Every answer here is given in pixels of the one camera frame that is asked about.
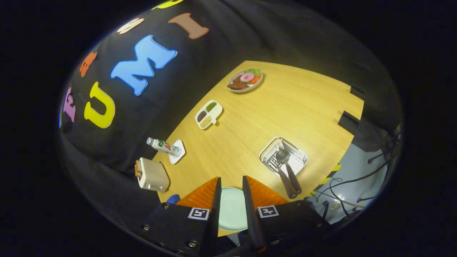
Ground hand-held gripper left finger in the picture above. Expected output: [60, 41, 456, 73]
[137, 177, 222, 257]

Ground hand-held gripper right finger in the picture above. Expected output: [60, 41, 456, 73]
[242, 175, 329, 252]

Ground metal fork brown handle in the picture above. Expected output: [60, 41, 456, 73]
[273, 140, 298, 199]

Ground metal spoon brown handle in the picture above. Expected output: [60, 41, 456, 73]
[276, 148, 302, 195]

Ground pale green plate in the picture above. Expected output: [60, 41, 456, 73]
[218, 187, 248, 232]

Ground white square coaster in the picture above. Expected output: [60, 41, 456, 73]
[169, 140, 186, 165]

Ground cream toaster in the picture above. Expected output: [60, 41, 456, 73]
[138, 157, 170, 192]

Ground clear water bottle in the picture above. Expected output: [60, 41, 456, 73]
[146, 137, 181, 157]

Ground yellow black floor tape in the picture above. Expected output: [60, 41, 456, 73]
[314, 163, 342, 195]

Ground white divided bean dish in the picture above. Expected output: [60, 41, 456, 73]
[195, 100, 223, 130]

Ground white plate of food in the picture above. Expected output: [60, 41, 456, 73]
[227, 68, 263, 93]

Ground metal wire basket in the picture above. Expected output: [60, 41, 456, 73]
[260, 137, 308, 178]

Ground black floor cables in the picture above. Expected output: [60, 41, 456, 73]
[307, 150, 397, 216]

